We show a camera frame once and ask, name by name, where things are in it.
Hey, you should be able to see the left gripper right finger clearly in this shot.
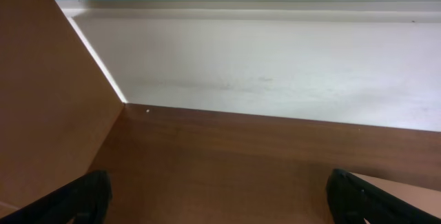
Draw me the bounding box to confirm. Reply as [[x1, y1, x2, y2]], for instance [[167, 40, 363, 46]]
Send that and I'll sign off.
[[326, 169, 440, 224]]

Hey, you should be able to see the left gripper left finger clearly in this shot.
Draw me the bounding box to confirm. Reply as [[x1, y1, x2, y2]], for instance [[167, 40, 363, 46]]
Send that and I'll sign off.
[[1, 170, 112, 224]]

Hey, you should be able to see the brown cardboard box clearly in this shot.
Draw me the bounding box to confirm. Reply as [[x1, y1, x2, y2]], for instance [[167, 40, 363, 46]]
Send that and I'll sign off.
[[1, 0, 123, 216]]

